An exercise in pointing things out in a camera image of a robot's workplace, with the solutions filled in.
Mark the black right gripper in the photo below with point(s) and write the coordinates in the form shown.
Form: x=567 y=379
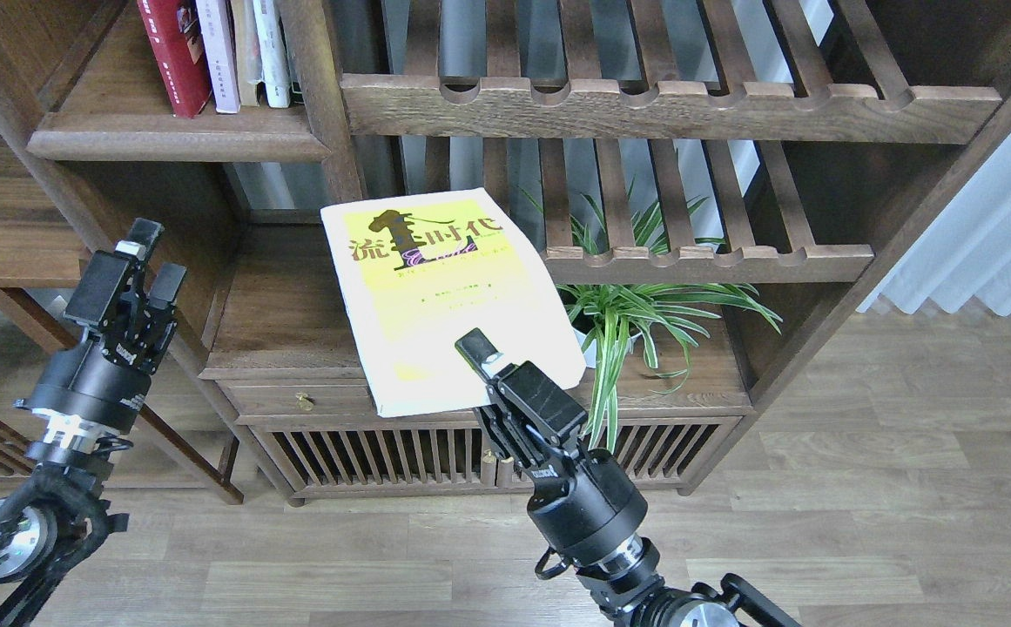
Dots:
x=584 y=504

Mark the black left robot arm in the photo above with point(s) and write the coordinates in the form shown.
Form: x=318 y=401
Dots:
x=57 y=517

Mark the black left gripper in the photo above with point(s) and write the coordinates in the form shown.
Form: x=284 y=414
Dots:
x=99 y=385

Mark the dark wooden bookshelf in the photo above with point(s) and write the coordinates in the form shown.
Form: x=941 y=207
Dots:
x=689 y=141

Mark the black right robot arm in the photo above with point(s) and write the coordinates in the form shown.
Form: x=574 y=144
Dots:
x=640 y=597

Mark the red cover book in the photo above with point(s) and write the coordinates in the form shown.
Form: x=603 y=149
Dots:
x=173 y=30

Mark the upright white book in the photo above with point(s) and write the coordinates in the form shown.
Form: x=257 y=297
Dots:
x=272 y=53

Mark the white lavender cover book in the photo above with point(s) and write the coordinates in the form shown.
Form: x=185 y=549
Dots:
x=216 y=29

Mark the white pleated curtain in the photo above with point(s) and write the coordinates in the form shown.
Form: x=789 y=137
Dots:
x=965 y=255

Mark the upright dark green book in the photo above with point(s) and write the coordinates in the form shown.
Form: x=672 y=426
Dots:
x=295 y=90

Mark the yellow green cover book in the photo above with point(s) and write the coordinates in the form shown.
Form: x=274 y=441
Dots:
x=418 y=272

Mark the upright beige book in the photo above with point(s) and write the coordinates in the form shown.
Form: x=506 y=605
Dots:
x=246 y=49

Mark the brass drawer knob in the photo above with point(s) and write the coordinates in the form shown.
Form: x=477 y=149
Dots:
x=304 y=402

